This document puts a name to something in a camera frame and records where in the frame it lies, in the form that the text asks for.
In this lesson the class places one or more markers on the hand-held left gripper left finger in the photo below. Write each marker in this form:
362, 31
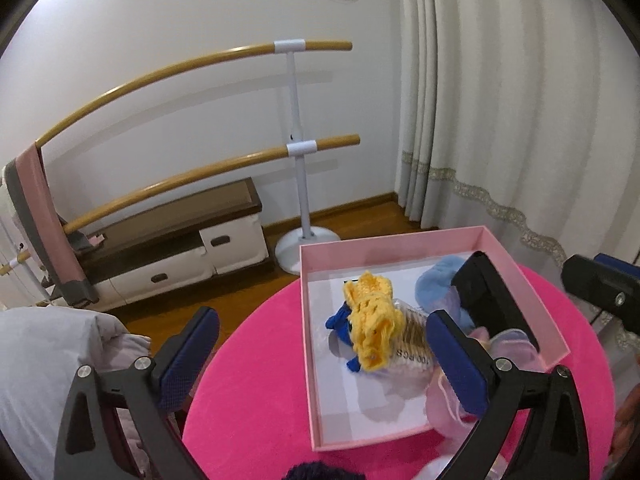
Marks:
187, 355

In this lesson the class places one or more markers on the yellow blue crochet doll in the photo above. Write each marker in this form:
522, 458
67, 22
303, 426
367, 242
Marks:
372, 320

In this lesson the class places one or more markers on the clear bag of white beads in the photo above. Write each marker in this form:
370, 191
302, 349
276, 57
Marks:
410, 342

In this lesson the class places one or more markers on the cream curtain with lace trim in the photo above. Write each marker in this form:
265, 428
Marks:
500, 85

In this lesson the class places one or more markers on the grey towel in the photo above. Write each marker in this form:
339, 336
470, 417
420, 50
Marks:
30, 230

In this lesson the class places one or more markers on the small pink grey cloth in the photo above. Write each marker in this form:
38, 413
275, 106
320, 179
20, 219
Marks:
90, 241

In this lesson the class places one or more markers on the round pink table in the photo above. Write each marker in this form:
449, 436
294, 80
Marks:
250, 385

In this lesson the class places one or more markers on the short wooden barre rail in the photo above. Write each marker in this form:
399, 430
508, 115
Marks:
200, 172

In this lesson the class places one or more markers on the grey quilt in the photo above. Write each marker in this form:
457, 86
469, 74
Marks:
40, 375

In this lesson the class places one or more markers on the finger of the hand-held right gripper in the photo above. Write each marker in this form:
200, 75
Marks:
620, 265
595, 285

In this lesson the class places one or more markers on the white barre stand with base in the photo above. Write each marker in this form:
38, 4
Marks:
300, 200

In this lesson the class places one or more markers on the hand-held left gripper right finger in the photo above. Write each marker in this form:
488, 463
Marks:
457, 365

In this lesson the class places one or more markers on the black case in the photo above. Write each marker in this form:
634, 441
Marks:
485, 290

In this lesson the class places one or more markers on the dark wood storage bench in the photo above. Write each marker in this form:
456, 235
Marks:
165, 240

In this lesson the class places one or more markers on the light blue fleece hat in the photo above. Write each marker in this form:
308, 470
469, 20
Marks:
435, 285

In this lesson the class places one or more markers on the pink cardboard box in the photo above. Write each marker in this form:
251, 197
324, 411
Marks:
340, 410

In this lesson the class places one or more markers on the dark navy knitted item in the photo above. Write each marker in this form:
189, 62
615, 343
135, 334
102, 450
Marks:
320, 472

